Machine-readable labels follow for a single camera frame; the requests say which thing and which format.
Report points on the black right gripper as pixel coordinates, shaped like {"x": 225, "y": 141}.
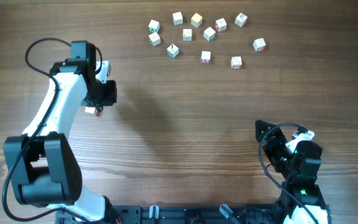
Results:
{"x": 279, "y": 140}

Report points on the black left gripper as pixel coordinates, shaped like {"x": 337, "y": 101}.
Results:
{"x": 110, "y": 98}

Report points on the white block red W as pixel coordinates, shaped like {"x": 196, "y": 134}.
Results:
{"x": 92, "y": 110}

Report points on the white block letter E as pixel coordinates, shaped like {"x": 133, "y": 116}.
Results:
{"x": 259, "y": 44}

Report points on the white block green O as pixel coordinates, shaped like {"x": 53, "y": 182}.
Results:
{"x": 187, "y": 34}

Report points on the white block numeral one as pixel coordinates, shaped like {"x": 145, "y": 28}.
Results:
{"x": 209, "y": 34}

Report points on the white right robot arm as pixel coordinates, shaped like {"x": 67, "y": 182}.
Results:
{"x": 291, "y": 160}

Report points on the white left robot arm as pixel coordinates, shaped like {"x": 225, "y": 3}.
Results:
{"x": 42, "y": 169}

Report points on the white block Z red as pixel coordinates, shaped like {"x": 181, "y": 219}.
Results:
{"x": 236, "y": 62}

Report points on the white block green Z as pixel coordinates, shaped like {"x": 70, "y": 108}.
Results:
{"x": 154, "y": 39}

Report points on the white block blue X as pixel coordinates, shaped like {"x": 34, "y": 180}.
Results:
{"x": 172, "y": 51}

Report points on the white block teal A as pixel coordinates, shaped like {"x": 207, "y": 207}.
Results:
{"x": 154, "y": 26}

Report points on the white block red A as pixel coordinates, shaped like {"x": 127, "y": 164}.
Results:
{"x": 206, "y": 57}

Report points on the white block blue P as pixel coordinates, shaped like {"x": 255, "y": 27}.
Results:
{"x": 177, "y": 18}

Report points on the white block letter K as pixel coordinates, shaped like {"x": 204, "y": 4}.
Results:
{"x": 241, "y": 19}

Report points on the white block red side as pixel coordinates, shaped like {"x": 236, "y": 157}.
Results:
{"x": 220, "y": 24}

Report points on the yellow topped block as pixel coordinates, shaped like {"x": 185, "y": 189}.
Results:
{"x": 196, "y": 20}

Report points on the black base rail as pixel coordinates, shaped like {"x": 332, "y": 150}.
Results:
{"x": 249, "y": 214}

